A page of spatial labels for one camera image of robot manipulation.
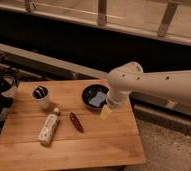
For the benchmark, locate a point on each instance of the pale yellow gripper tip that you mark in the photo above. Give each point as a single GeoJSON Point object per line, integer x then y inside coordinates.
{"type": "Point", "coordinates": [105, 112]}

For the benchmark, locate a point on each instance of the red chili pepper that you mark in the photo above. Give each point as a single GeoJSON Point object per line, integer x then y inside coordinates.
{"type": "Point", "coordinates": [76, 123]}

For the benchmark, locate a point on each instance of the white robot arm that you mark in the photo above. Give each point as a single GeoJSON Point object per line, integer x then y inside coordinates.
{"type": "Point", "coordinates": [174, 86]}

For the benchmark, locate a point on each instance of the blue cloth in bowl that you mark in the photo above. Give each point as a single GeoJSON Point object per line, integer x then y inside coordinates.
{"type": "Point", "coordinates": [97, 99]}

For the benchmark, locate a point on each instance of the black bowl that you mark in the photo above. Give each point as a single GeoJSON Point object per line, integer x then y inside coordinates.
{"type": "Point", "coordinates": [89, 91]}

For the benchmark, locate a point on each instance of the wooden table board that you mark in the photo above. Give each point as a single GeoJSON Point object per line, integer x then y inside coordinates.
{"type": "Point", "coordinates": [110, 142]}

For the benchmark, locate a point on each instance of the white cup with dark contents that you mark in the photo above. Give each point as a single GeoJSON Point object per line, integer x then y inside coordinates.
{"type": "Point", "coordinates": [41, 96]}

